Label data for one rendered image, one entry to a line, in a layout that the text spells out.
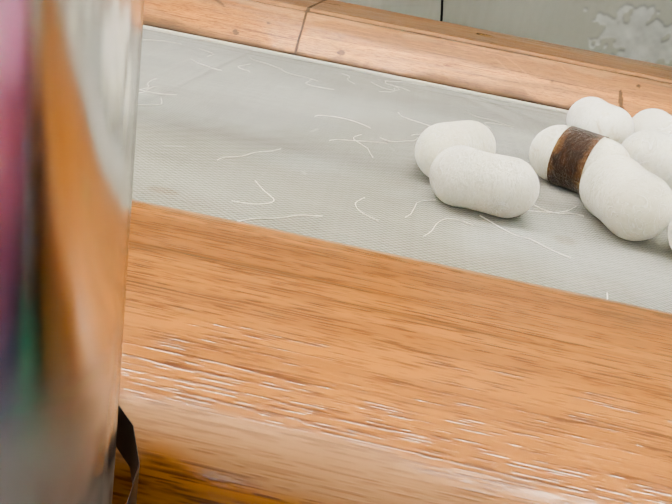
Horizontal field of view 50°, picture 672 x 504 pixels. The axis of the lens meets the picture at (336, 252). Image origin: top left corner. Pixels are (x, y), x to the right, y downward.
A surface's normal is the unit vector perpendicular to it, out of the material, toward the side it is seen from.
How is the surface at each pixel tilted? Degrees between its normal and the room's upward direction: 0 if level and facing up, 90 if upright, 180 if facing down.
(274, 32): 45
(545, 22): 90
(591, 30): 90
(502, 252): 0
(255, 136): 0
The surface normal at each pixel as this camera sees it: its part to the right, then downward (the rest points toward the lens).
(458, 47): 0.04, -0.37
